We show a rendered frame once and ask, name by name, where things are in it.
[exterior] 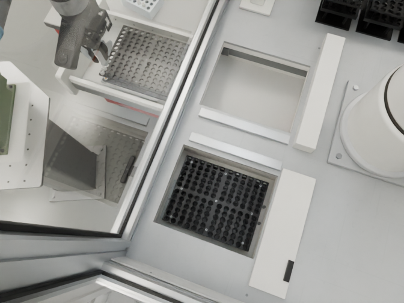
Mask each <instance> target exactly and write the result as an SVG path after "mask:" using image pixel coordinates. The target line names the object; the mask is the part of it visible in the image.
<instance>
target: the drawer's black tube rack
mask: <svg viewBox="0 0 404 303"><path fill-rule="evenodd" d="M195 159H197V160H198V161H195ZM202 162H204V163H202ZM208 164H211V165H208ZM214 166H217V168H216V167H214ZM221 168H223V169H224V170H222V169H221ZM229 171H232V172H233V173H231V172H229ZM237 173H238V172H236V171H233V170H229V169H227V168H224V167H221V166H219V165H215V164H212V163H210V162H206V161H203V160H201V159H198V158H195V157H194V158H193V160H192V161H191V166H190V168H189V171H188V173H187V176H186V178H185V181H184V184H183V186H182V188H180V189H181V191H180V194H179V197H178V199H177V203H176V205H175V208H174V210H173V213H172V215H171V216H170V221H169V223H171V224H174V225H177V226H179V227H182V228H185V229H187V230H190V231H193V232H196V233H198V234H201V235H203V236H206V237H209V238H212V239H215V240H217V241H220V242H222V243H226V244H228V245H231V246H233V247H236V248H239V249H242V250H244V251H249V248H250V245H251V241H252V239H253V235H254V232H255V229H256V225H257V221H258V219H259V215H260V212H261V209H262V205H263V202H264V199H265V195H266V192H267V189H268V186H269V183H268V182H265V181H262V180H259V179H256V178H253V177H251V176H248V175H245V174H242V173H238V174H239V175H237ZM243 176H246V177H243ZM249 178H252V179H253V180H251V179H249ZM256 180H258V181H259V182H257V181H256ZM263 183H266V184H263Z"/></svg>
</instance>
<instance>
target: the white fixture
mask: <svg viewBox="0 0 404 303"><path fill-rule="evenodd" d="M274 2H275V0H241V2H240V5H239V8H241V9H244V10H248V11H252V12H255V13H258V14H263V15H265V16H270V14H271V11H272V7H273V6H274Z"/></svg>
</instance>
